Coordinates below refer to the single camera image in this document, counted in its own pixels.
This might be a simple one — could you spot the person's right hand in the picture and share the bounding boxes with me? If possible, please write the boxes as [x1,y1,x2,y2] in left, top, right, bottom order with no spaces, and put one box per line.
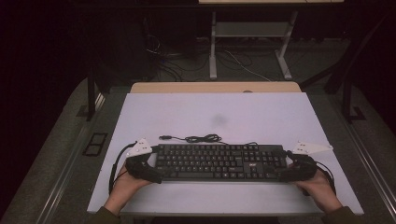
[292,168,340,207]

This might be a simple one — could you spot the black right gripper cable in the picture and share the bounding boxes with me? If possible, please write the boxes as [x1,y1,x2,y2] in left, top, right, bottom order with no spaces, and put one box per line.
[315,160,337,196]

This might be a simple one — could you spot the black floor socket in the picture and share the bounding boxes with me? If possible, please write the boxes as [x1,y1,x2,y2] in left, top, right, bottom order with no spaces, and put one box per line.
[81,132,109,157]

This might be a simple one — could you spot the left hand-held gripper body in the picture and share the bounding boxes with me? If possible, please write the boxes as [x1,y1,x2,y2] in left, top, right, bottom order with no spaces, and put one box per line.
[124,138,163,185]

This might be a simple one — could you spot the white metal desk frame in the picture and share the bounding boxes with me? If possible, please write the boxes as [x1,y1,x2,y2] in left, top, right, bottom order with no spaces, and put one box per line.
[208,10,299,80]

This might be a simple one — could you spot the metal floor rail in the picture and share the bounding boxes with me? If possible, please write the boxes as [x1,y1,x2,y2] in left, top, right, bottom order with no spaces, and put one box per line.
[35,122,92,224]
[330,99,396,216]

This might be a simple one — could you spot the person's left hand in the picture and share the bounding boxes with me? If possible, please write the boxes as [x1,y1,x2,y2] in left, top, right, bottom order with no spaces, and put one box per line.
[106,163,154,207]

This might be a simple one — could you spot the black floor cables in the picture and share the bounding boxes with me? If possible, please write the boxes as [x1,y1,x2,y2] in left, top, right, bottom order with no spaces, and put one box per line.
[146,34,254,82]

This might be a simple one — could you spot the white floor cable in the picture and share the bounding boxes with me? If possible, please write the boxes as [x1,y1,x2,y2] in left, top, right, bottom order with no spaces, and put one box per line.
[224,49,273,82]

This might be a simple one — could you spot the black metal stand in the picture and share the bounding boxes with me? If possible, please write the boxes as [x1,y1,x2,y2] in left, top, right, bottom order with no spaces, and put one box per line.
[341,77,367,124]

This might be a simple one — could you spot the black computer keyboard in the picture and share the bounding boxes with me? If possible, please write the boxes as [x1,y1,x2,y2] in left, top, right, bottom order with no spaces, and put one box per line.
[154,143,290,183]

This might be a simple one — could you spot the white board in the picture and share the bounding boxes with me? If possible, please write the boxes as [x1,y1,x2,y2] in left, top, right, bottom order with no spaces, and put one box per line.
[87,91,364,217]

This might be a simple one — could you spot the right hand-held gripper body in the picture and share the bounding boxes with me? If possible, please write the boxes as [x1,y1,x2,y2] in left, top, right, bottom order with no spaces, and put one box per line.
[277,140,334,183]

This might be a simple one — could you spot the black keyboard cable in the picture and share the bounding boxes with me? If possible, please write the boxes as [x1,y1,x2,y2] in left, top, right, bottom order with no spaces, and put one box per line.
[158,133,260,147]

